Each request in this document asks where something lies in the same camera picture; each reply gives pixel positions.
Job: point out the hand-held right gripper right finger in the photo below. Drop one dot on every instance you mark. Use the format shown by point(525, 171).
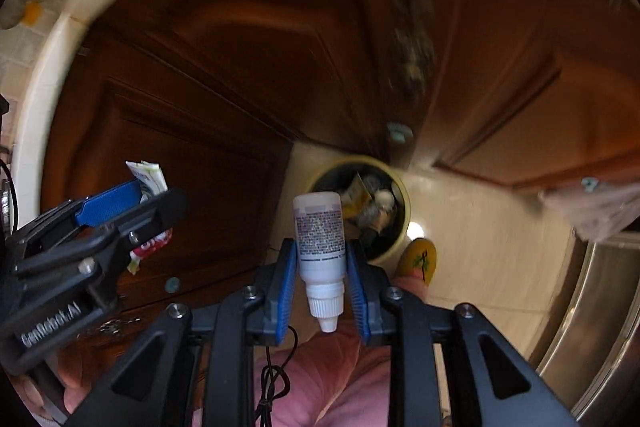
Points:
point(360, 302)

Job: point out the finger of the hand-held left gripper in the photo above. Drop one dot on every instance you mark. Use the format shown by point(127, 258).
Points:
point(150, 219)
point(107, 202)

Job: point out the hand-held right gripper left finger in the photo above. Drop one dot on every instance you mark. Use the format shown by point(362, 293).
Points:
point(282, 302)

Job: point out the white red wrapper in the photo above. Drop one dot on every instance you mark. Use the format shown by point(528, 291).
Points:
point(150, 177)

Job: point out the small white dropper bottle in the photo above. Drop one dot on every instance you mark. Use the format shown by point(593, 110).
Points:
point(320, 232)

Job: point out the cream trash bin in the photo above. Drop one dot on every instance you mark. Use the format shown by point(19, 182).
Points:
point(330, 179)

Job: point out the person's left hand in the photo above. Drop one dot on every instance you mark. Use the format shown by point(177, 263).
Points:
point(70, 377)

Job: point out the blue door bumper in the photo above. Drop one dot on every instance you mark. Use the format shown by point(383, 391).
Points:
point(400, 133)
point(590, 183)
point(173, 285)

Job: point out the yellow slipper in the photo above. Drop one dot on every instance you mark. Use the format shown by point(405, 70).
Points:
point(420, 259)

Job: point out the person's leg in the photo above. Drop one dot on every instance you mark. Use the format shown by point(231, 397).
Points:
point(320, 382)

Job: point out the crumpled white tissue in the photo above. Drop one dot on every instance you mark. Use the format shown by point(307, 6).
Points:
point(384, 202)

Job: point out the yellow sachet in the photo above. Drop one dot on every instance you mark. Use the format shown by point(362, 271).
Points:
point(357, 197)

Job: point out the steel appliance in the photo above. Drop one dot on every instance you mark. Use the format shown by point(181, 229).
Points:
point(600, 317)

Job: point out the translucent plastic sheet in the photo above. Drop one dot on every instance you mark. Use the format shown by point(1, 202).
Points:
point(595, 212)

